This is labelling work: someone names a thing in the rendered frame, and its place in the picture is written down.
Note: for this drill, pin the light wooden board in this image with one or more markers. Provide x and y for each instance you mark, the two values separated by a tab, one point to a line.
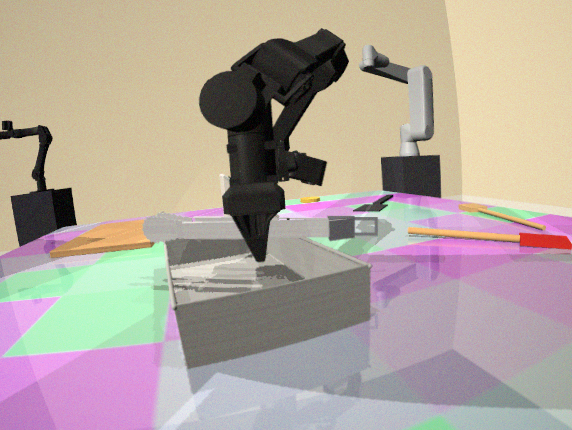
126	235

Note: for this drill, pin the red-headed mallet with wooden handle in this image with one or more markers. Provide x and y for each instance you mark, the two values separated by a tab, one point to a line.
525	239

